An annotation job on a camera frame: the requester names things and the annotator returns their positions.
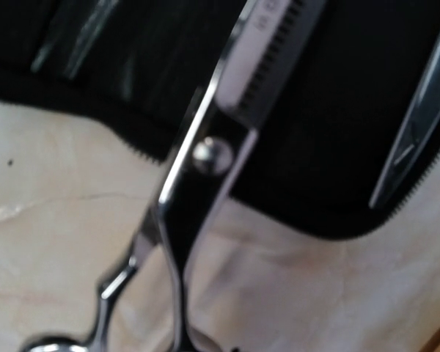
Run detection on thinning silver scissors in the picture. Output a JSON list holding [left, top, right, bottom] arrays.
[[23, 1, 326, 351]]

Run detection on straight silver scissors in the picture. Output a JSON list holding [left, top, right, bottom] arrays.
[[369, 32, 440, 209]]

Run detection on black zip tool case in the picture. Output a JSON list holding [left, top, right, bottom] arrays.
[[0, 1, 440, 240]]

